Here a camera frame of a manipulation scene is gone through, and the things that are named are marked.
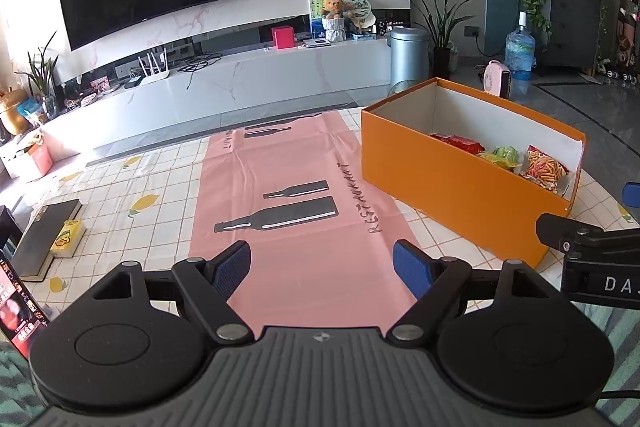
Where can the red box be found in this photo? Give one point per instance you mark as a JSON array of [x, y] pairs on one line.
[[283, 38]]

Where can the slim-leaved potted plant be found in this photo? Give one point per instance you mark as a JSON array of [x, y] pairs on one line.
[[42, 77]]

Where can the round printed fan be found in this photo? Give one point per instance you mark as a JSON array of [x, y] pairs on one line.
[[360, 9]]

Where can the pink and white box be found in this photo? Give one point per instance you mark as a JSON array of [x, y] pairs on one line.
[[32, 157]]

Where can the orange cardboard box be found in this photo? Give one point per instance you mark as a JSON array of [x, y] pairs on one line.
[[450, 192]]

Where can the white router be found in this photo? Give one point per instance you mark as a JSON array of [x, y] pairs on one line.
[[154, 78]]

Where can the dark red snack bar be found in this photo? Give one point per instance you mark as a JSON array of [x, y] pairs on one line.
[[455, 143]]

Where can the dark grey cabinet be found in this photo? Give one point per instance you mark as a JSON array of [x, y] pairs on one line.
[[572, 27]]

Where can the pink bottle print mat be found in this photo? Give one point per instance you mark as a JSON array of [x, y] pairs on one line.
[[300, 157]]

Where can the wall socket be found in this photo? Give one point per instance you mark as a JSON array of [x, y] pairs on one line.
[[472, 32]]

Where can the golden vase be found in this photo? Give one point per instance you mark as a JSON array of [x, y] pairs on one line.
[[14, 112]]

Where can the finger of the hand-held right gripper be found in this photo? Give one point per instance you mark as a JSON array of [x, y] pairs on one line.
[[600, 239], [632, 195]]

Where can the yellow snack packet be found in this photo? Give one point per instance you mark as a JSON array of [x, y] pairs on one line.
[[492, 161]]

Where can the pink space heater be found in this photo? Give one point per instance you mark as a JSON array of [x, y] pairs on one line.
[[496, 79]]

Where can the blue picture card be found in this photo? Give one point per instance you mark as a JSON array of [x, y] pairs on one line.
[[316, 19]]

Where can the white flat scale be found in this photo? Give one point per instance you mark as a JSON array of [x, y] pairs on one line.
[[315, 43]]

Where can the red stick snack packet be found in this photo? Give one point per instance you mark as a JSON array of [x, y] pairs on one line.
[[545, 169]]

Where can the silver trash can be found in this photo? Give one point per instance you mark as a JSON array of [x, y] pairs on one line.
[[410, 62]]

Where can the yellow tissue packet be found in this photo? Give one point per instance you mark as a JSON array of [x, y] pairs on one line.
[[67, 237]]

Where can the roller skates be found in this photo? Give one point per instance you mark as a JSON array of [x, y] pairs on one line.
[[615, 72]]

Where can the teddy bear in cup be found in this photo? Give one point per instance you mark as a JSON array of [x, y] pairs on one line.
[[334, 30]]

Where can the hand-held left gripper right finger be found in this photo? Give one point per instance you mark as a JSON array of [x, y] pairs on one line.
[[412, 264]]

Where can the black book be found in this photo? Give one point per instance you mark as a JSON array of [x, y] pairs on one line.
[[42, 242]]

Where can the large blue water bottle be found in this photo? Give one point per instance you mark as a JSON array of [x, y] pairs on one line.
[[520, 52]]

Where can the smartphone with lit screen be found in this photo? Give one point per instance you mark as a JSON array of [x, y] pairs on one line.
[[17, 307]]

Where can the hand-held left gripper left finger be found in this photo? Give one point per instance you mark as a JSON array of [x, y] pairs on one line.
[[232, 269]]

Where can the clear packet of green snacks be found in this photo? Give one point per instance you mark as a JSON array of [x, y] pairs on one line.
[[507, 153]]

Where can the pink photo frame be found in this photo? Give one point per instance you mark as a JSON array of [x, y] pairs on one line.
[[100, 85]]

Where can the long-leaved potted plant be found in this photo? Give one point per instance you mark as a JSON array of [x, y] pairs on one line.
[[441, 62]]

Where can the white marble TV cabinet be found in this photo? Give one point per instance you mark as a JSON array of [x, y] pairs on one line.
[[240, 92]]

